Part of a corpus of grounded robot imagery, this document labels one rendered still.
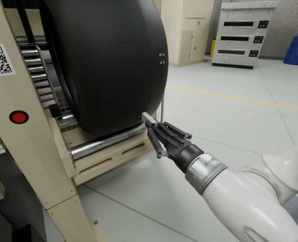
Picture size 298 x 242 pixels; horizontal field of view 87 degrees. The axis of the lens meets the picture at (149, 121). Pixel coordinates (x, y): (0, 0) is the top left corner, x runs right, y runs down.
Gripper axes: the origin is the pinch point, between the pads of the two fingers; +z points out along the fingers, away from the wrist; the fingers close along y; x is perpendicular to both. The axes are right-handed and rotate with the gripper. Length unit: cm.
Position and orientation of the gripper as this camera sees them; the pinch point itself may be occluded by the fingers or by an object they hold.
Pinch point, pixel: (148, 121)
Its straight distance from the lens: 52.0
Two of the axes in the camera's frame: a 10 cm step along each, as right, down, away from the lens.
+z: -5.8, -5.4, 6.2
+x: -0.7, 7.8, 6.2
